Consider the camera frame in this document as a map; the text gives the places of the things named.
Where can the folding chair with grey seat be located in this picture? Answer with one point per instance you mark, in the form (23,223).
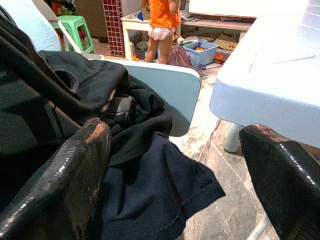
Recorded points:
(32,27)

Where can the blue toy bin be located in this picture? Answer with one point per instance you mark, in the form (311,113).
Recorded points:
(200,56)

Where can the pale blue plastic table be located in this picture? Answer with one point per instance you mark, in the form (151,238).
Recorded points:
(275,87)

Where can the black garment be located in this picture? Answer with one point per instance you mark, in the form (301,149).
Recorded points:
(37,100)

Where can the child in orange shirt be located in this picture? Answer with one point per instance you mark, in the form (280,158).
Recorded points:
(162,15)

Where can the purple bag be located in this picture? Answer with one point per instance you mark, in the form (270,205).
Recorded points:
(178,58)

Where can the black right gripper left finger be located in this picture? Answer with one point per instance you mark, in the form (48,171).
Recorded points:
(50,195)

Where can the green plastic stool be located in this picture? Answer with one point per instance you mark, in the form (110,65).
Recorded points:
(72,20)

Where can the pale blue plastic chair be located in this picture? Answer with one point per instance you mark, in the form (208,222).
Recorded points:
(175,95)

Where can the flat screen television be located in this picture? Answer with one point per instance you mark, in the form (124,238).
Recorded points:
(237,7)

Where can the brown cardboard box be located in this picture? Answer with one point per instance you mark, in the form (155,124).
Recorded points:
(144,15)

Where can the red brick pattern pillar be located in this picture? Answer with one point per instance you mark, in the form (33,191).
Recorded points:
(113,30)

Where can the navy blue garment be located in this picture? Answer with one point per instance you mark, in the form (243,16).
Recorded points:
(150,187)

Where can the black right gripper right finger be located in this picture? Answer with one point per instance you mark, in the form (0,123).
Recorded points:
(290,190)

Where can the white shelf table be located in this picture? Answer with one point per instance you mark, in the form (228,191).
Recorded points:
(130,25)

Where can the brown cardboard toy board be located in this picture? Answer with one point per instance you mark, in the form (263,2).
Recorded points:
(225,42)

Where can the white television stand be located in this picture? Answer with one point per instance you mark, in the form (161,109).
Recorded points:
(212,23)

